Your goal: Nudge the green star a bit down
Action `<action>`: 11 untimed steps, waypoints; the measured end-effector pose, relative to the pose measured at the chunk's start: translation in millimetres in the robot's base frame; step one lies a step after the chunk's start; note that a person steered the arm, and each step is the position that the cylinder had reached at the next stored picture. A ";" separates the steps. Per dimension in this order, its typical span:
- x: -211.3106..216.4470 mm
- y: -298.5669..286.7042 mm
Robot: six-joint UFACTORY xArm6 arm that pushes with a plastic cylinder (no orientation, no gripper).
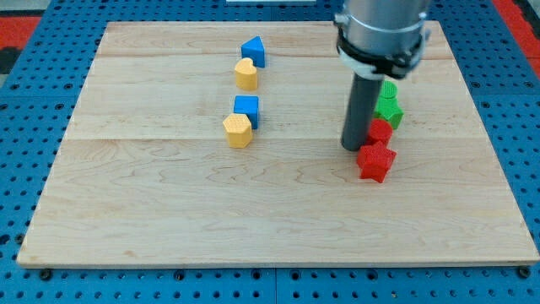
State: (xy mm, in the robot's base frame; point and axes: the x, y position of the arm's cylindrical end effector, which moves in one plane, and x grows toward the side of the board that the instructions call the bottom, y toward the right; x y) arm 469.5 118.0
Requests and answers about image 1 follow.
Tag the red star block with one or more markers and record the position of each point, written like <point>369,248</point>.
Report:
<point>375,161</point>

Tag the green cylinder block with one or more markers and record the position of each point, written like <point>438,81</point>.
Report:
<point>389,90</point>

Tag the red cylinder block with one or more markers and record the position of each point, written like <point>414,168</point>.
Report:
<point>380,131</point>

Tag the green star block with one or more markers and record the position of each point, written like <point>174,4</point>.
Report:
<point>390,111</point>

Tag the yellow heart block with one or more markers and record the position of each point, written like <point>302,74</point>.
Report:
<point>246,74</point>

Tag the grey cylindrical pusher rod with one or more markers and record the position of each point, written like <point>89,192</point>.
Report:
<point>362,99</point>

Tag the blue triangle block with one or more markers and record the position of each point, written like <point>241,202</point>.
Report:
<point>255,50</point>

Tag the yellow hexagon block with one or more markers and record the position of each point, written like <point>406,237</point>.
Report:
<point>238,131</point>

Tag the blue cube block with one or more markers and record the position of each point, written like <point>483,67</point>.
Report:
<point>248,105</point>

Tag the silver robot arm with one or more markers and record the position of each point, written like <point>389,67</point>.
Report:
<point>379,38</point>

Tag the wooden board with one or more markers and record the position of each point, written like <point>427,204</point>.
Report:
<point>144,177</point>

